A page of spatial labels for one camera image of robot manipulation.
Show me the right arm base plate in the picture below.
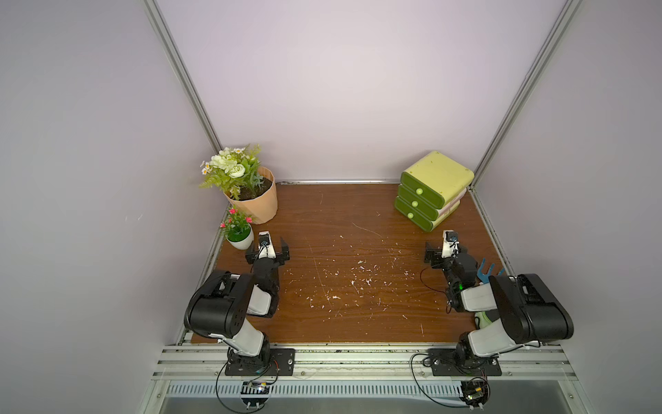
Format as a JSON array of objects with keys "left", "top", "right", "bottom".
[{"left": 422, "top": 348, "right": 503, "bottom": 377}]

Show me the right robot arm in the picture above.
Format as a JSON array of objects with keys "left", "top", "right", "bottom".
[{"left": 424, "top": 243, "right": 574, "bottom": 372}]

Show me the white flowers green plant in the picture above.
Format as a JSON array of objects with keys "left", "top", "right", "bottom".
[{"left": 199, "top": 144, "right": 265, "bottom": 201}]

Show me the right electronics board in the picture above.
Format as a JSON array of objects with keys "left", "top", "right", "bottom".
[{"left": 460, "top": 377, "right": 491, "bottom": 410}]

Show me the pink flowers small plant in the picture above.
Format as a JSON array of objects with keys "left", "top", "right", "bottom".
[{"left": 220, "top": 207, "right": 253, "bottom": 243}]

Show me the green pink drawer cabinet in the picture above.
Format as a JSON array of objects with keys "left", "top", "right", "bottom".
[{"left": 404, "top": 151, "right": 474, "bottom": 232}]

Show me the right black base cable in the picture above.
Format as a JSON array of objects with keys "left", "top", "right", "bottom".
[{"left": 409, "top": 353, "right": 469, "bottom": 409}]

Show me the left black base cable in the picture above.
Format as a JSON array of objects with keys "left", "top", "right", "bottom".
[{"left": 214, "top": 359, "right": 280, "bottom": 414}]

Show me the left electronics board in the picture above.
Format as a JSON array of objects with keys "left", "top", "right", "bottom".
[{"left": 240, "top": 381, "right": 272, "bottom": 412}]

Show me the blue garden rake tool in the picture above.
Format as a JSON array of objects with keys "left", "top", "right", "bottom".
[{"left": 477, "top": 258, "right": 496, "bottom": 284}]

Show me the aluminium front rail frame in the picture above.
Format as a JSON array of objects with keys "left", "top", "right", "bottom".
[{"left": 138, "top": 343, "right": 594, "bottom": 413}]

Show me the green drawer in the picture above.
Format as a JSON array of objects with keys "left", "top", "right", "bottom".
[
  {"left": 398, "top": 185, "right": 440, "bottom": 221},
  {"left": 394, "top": 197, "right": 434, "bottom": 233},
  {"left": 400, "top": 172, "right": 446, "bottom": 210}
]

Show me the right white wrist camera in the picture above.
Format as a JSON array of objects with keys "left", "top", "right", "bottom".
[{"left": 441, "top": 230, "right": 460, "bottom": 259}]

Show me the small white flower pot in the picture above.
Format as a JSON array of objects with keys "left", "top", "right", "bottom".
[{"left": 226, "top": 225, "right": 254, "bottom": 250}]

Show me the black base cable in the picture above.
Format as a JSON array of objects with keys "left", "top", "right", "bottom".
[
  {"left": 214, "top": 359, "right": 280, "bottom": 414},
  {"left": 409, "top": 353, "right": 469, "bottom": 409}
]

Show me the electronics board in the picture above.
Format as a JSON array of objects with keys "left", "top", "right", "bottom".
[
  {"left": 240, "top": 381, "right": 272, "bottom": 412},
  {"left": 460, "top": 377, "right": 491, "bottom": 410}
]

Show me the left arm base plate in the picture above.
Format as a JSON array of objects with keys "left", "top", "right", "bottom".
[{"left": 224, "top": 348, "right": 296, "bottom": 377}]

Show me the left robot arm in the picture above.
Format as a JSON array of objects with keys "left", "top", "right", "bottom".
[{"left": 184, "top": 231, "right": 295, "bottom": 376}]

